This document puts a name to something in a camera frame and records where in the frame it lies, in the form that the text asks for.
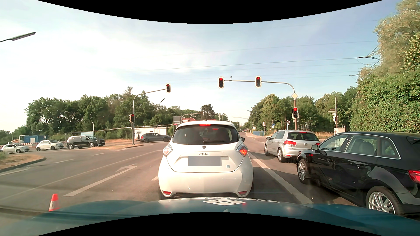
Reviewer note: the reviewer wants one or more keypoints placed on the grey asphalt road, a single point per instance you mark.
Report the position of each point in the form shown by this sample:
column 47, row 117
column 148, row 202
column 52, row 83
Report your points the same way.
column 131, row 183

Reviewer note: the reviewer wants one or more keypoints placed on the black estate car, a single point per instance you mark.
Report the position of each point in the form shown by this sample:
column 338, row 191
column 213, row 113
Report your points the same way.
column 361, row 167

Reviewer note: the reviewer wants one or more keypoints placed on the car's own bonnet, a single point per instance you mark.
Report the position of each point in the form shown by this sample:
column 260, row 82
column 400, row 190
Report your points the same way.
column 164, row 216

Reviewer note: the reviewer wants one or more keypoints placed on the group of trees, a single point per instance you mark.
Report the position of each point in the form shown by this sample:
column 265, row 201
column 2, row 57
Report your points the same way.
column 295, row 111

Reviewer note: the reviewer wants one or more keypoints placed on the dark grey car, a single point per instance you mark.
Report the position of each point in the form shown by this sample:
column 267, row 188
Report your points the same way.
column 154, row 137

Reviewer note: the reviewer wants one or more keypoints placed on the blue container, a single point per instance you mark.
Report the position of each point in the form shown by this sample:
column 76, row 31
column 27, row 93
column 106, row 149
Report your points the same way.
column 31, row 138
column 258, row 133

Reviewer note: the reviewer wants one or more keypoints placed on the street lamp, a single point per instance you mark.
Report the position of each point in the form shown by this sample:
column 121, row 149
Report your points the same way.
column 19, row 36

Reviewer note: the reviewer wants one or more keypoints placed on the orange white traffic cone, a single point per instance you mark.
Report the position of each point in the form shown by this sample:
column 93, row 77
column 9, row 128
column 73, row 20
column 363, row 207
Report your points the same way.
column 53, row 202

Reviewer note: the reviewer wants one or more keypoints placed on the tall green hedge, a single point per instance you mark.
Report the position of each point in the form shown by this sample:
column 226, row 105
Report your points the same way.
column 387, row 98

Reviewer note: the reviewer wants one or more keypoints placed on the grey street cabinet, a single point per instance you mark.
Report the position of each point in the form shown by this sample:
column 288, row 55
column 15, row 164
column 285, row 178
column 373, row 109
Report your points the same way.
column 339, row 130

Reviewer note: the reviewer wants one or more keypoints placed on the signpost with direction signs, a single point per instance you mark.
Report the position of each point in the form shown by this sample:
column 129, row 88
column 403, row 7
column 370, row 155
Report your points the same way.
column 334, row 114

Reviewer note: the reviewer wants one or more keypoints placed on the row of trees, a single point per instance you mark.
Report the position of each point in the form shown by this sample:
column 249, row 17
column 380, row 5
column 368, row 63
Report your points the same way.
column 92, row 114

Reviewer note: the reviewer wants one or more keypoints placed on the kerbed traffic island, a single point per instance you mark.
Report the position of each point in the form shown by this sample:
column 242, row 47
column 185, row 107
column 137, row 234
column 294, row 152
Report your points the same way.
column 16, row 160

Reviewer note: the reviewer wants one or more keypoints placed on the white small hatchback car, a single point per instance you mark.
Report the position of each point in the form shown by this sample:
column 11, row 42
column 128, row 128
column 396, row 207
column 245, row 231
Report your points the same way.
column 205, row 164

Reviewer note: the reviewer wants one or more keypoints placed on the white low building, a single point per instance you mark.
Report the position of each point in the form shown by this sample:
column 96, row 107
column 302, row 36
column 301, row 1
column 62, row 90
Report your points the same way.
column 151, row 130

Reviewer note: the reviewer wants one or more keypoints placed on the silver hatchback car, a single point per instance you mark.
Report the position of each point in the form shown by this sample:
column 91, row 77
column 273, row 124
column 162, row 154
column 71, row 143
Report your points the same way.
column 288, row 144

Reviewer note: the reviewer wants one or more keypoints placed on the lamp post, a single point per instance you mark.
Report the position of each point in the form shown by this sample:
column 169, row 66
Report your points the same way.
column 156, row 114

